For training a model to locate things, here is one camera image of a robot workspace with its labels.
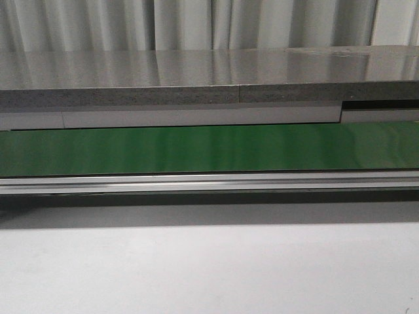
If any grey stone counter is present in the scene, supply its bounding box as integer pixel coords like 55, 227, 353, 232
0, 45, 419, 131

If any green conveyor belt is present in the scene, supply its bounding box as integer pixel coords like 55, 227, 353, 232
1, 122, 418, 177

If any white pleated curtain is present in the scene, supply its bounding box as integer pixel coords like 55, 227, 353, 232
1, 1, 418, 52

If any aluminium conveyor frame rail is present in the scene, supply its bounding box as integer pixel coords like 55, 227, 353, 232
1, 169, 418, 196

